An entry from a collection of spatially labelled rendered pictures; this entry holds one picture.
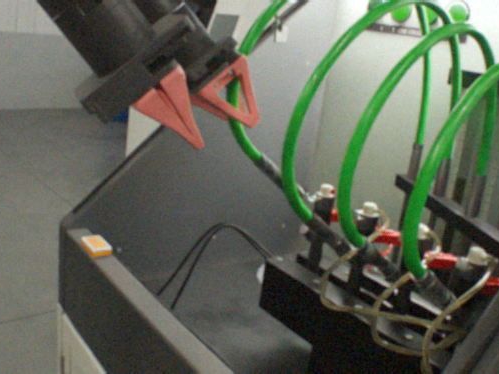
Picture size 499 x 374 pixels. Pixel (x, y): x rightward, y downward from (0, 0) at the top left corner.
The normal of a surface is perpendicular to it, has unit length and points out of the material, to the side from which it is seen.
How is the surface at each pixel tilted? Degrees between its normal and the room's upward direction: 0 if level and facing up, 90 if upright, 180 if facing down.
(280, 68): 90
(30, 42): 90
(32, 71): 90
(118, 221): 90
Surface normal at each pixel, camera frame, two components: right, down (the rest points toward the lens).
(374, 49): -0.79, 0.04
